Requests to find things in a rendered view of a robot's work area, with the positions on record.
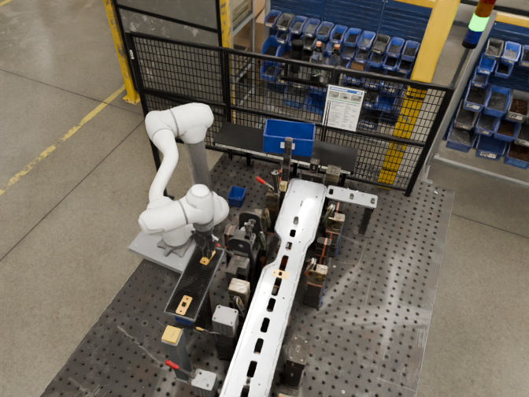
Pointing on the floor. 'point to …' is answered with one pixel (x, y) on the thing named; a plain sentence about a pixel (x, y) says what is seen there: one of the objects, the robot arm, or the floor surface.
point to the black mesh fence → (282, 101)
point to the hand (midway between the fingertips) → (207, 251)
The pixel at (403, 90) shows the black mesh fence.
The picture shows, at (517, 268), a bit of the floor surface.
